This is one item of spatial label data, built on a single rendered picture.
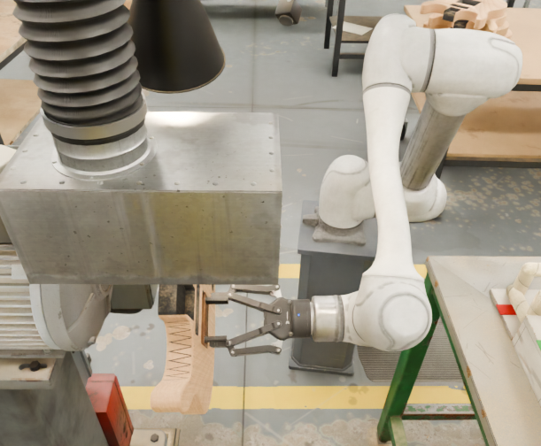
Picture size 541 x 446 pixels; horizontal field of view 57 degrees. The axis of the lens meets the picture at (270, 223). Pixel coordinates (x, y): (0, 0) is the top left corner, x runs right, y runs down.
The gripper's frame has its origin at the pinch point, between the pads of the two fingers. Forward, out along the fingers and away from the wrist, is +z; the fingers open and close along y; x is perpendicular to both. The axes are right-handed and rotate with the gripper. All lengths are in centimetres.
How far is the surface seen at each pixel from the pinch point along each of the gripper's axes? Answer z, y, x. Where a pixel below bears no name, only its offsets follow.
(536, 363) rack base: -66, -8, -5
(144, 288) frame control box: 15.5, 9.4, -12.7
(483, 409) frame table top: -55, -17, -7
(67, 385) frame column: 31.7, -10.8, -17.6
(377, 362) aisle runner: -61, 4, -122
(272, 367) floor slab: -16, 2, -122
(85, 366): 35, -5, -37
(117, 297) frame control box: 22.2, 8.1, -15.3
